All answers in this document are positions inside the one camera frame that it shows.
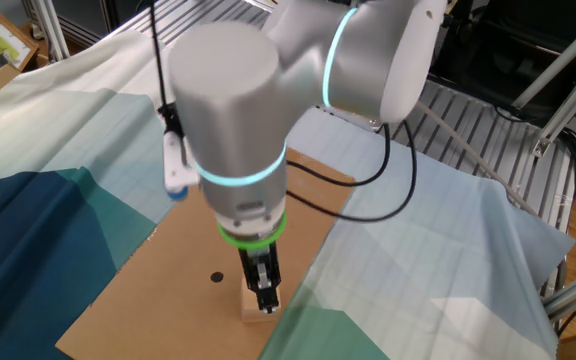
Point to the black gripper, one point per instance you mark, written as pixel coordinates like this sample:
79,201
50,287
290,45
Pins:
248,265

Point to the light wooden cube block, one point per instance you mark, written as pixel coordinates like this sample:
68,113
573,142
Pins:
249,310

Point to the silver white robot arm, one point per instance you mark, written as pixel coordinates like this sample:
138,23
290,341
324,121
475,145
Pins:
228,100

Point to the brown cardboard sheet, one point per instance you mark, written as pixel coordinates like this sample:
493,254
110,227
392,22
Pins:
168,280

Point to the blue green white tablecloth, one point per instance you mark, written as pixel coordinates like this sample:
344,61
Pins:
418,250

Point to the black electronics box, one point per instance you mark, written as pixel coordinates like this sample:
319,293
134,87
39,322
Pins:
508,45

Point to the silver wrist camera blue cap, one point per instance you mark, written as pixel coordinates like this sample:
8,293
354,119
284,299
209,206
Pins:
175,165

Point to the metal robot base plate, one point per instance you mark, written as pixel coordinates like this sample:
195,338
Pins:
363,122

